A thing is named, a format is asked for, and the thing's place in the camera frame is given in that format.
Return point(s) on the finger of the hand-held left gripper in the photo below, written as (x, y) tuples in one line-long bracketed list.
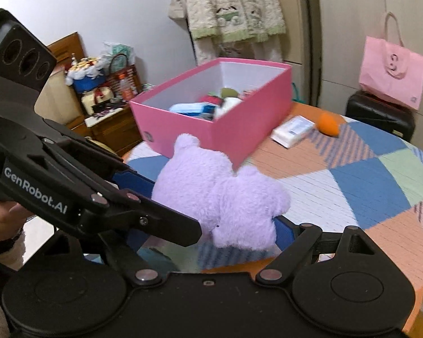
[(134, 183), (155, 223)]

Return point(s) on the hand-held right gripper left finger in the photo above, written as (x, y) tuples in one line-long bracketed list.
[(135, 267)]

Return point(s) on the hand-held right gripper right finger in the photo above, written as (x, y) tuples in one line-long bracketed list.
[(285, 231)]

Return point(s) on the purple plush toy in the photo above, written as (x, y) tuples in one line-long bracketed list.
[(215, 193)]

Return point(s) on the pink cardboard box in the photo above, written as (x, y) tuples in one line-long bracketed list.
[(197, 133)]

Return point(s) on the blue wet wipes packet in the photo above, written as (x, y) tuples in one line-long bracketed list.
[(190, 107)]

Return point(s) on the pink fluffy heart plush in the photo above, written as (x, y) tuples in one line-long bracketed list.
[(211, 99)]

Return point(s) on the white mesh bath pouf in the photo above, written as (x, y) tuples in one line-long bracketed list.
[(227, 107)]

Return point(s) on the green round sponge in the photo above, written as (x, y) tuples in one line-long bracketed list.
[(229, 92)]

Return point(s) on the person's left forearm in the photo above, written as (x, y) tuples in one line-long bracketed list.
[(5, 251)]

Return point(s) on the person's left hand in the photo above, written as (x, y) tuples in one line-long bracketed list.
[(1, 216)]

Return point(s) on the wooden nightstand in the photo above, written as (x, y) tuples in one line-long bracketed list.
[(114, 133)]

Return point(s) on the cream handbag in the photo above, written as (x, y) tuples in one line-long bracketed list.
[(97, 99)]

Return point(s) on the orange drink bottle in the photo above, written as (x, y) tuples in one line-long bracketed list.
[(126, 86)]

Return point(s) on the white tissue packet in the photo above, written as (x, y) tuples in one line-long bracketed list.
[(292, 131)]

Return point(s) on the woven basket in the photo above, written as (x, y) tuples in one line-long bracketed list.
[(135, 77)]

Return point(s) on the orange sponge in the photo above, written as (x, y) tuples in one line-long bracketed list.
[(330, 124)]

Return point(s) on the crumpled plastic bag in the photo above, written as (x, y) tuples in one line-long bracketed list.
[(121, 51)]

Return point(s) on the black suitcase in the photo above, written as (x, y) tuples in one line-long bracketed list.
[(377, 116)]

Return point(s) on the beige canvas bag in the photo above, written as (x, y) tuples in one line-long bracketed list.
[(178, 1)]

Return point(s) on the pink tote bag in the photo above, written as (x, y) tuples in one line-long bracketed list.
[(391, 74)]

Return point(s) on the cream fleece jacket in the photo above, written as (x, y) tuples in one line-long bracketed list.
[(232, 7)]

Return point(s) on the beige wardrobe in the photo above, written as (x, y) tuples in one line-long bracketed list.
[(338, 24)]

